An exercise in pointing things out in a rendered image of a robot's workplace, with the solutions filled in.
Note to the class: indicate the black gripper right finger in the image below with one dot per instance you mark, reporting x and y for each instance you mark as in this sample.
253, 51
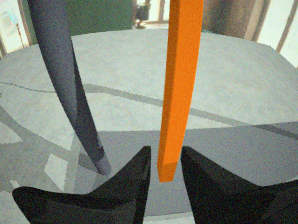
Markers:
219, 197

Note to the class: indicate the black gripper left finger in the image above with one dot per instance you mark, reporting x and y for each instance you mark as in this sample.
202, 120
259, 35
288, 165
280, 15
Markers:
120, 200

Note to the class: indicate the orange handle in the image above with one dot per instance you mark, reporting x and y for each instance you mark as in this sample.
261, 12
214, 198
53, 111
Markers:
185, 18

